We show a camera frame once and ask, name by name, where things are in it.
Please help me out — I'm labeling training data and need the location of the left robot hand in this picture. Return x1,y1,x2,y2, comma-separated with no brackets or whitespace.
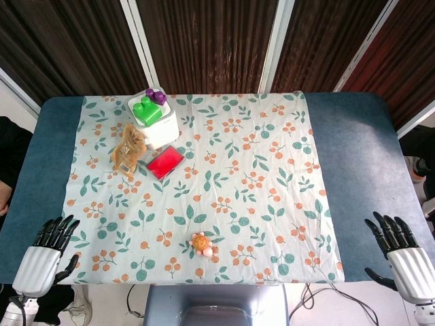
12,214,81,295

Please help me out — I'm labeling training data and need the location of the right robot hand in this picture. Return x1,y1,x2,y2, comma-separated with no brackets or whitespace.
364,211,435,304

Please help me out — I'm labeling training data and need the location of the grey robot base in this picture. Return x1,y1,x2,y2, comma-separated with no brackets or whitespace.
142,283,290,326

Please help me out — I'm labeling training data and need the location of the orange toy turtle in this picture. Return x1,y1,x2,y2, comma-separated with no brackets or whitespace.
188,231,220,257

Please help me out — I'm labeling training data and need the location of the person in black clothes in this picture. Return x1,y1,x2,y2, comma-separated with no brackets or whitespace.
0,115,34,232

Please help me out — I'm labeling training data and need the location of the person with orange shoe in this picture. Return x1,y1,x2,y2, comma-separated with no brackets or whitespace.
400,124,435,186

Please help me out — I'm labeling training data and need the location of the clear snack bag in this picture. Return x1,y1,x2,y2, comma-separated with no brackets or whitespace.
110,123,149,181

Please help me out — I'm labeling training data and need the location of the red ink pad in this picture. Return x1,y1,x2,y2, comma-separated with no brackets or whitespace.
145,145,186,180

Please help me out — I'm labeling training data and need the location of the floral tablecloth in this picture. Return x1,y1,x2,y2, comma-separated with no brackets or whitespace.
56,90,345,285

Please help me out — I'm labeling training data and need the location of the white square box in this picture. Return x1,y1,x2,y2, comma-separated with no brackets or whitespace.
126,90,180,149

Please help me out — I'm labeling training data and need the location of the green building block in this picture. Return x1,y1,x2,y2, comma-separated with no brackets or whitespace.
133,96,162,127

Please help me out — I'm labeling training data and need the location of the purple building block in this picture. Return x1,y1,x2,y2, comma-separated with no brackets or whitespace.
145,88,167,105

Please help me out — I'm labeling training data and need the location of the black floor cable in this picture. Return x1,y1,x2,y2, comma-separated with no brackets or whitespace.
296,283,380,326

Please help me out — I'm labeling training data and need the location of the black cable loop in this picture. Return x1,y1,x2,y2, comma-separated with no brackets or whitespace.
126,284,145,319

